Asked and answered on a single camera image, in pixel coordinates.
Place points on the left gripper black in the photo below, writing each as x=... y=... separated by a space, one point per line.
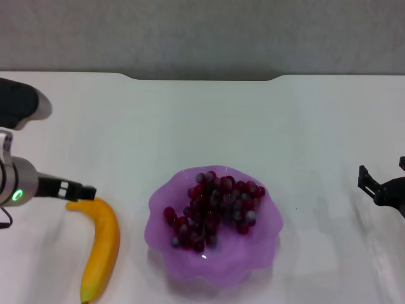
x=53 y=188

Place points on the purple scalloped plastic bowl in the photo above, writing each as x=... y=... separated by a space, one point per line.
x=221 y=269

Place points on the yellow banana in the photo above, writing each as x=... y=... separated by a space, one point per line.
x=102 y=228

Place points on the dark red grape bunch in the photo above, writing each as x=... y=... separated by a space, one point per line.
x=215 y=206

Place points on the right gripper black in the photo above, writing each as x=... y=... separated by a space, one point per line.
x=394 y=193

